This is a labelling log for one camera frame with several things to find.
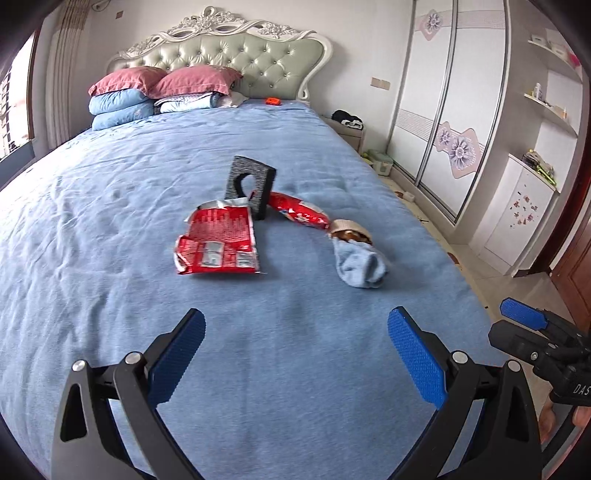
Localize crumpled red snack bag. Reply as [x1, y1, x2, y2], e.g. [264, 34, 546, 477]
[267, 192, 331, 230]

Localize blue bed sheet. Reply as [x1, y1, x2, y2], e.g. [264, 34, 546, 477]
[1, 101, 505, 479]

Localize black foam piece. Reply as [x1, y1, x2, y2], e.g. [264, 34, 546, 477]
[225, 156, 276, 220]

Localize brown wooden door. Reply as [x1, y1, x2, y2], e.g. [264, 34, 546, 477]
[551, 138, 590, 333]

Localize light blue beige sock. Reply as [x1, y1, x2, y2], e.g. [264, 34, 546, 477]
[329, 219, 390, 289]

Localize folded blue quilt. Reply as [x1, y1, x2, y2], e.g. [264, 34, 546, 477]
[88, 89, 154, 131]

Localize green tufted headboard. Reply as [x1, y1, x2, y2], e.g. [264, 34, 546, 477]
[106, 6, 334, 102]

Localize black white clothes pile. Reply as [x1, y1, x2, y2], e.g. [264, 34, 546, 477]
[331, 110, 365, 131]

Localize cartoon play mat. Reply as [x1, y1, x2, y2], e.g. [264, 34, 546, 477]
[378, 174, 491, 310]

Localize window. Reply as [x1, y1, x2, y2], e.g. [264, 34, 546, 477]
[1, 32, 38, 159]

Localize flat red snack wrapper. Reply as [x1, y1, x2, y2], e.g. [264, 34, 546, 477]
[173, 197, 259, 275]

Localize white sliding wardrobe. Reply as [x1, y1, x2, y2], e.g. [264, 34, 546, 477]
[388, 1, 507, 222]

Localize left pink pillow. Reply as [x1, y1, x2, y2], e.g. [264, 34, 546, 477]
[88, 66, 167, 97]

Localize green toy on cabinet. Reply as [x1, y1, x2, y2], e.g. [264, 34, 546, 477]
[522, 149, 557, 187]

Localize right pink pillow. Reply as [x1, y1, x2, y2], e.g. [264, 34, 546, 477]
[146, 65, 242, 100]

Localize white wall shelves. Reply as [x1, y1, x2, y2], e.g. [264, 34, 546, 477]
[525, 34, 584, 138]

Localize folded patterned blanket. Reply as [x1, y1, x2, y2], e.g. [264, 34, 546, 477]
[154, 92, 222, 114]

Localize white corner cabinet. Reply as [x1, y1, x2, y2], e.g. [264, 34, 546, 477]
[469, 155, 557, 275]

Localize beige curtain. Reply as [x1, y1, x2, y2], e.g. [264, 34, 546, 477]
[45, 0, 90, 150]

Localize green white storage box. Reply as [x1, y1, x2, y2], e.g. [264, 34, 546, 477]
[362, 149, 394, 177]

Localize pink pillow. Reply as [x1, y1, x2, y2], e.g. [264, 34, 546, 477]
[146, 65, 242, 100]
[88, 66, 167, 97]

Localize grey nightstand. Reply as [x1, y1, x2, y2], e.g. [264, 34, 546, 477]
[321, 116, 365, 154]

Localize right hand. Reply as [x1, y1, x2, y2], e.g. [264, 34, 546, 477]
[538, 398, 591, 444]

